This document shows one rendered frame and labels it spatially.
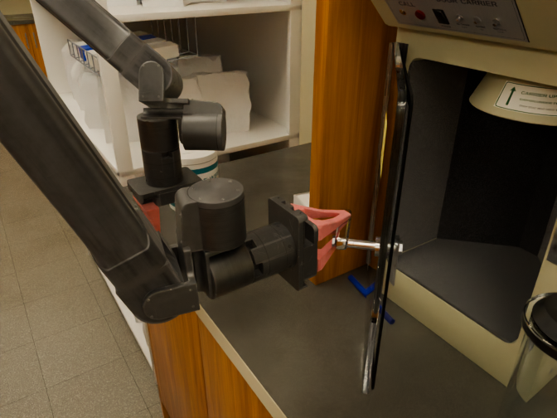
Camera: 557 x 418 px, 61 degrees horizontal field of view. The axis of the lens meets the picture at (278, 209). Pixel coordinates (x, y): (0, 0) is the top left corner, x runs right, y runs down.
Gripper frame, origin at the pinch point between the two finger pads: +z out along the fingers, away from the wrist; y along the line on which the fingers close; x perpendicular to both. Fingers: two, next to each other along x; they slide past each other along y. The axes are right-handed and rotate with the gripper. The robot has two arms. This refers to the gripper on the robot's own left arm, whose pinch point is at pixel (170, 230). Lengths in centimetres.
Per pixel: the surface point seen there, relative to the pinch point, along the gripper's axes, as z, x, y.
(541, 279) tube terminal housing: -4, -44, 33
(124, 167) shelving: 17, 70, 11
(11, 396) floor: 110, 95, -39
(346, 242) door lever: -10.7, -31.3, 10.5
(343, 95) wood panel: -20.5, -8.9, 27.8
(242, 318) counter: 15.7, -9.5, 7.8
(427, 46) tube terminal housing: -29.1, -20.0, 32.9
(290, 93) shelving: 2, 70, 72
